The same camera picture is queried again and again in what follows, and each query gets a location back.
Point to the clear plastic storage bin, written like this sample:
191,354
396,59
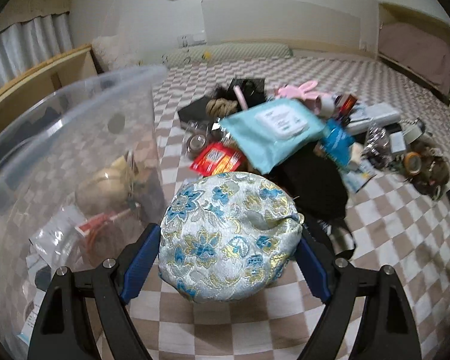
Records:
42,228

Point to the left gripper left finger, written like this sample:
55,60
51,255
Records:
63,330

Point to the black fabric bag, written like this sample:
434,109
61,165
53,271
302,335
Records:
314,183

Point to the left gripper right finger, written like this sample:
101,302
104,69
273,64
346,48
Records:
387,329

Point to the pink blanket in alcove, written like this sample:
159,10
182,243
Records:
425,54

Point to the black box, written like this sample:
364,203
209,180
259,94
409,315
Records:
253,90

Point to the pink bunny hand mirror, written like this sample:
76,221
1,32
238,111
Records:
302,92

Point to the teal wet wipes pack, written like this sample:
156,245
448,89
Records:
271,132

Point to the brown fur hair piece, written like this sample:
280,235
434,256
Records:
434,173

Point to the red snack packet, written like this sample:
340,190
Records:
217,158

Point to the white blue mask packet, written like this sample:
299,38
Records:
354,180

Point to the grey cardboard box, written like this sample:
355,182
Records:
412,130

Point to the brown tape roll in wrap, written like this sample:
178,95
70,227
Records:
377,148

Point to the beige KINYO case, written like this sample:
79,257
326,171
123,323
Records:
105,189

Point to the orange tape roll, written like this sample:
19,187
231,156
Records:
412,163

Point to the green bolster pillow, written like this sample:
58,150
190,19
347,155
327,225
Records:
231,51

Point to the checkered bed sheet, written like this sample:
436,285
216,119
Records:
391,222

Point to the wooden bedside shelf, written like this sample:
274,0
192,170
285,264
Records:
27,103

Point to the floral fabric pouch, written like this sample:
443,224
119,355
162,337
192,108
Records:
225,237

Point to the white fluffy pillow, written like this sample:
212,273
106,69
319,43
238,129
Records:
112,54

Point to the wall power outlet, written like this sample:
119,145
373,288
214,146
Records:
191,40

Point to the grey window curtain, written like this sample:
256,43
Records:
25,45

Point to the blue snack packet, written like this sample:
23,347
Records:
336,143

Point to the white power adapter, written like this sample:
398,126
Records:
397,143

